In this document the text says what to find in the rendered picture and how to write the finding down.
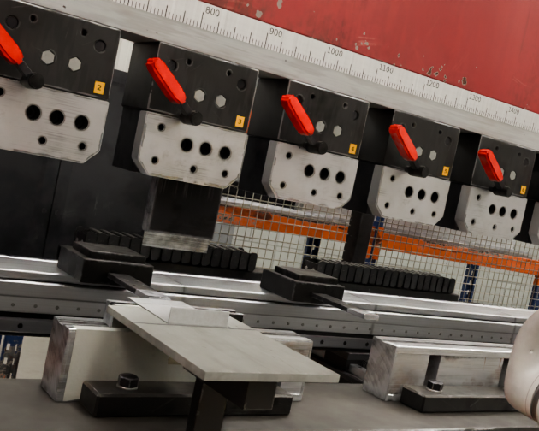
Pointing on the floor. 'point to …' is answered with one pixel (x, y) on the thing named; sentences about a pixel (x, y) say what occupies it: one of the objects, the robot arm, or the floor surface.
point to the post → (358, 238)
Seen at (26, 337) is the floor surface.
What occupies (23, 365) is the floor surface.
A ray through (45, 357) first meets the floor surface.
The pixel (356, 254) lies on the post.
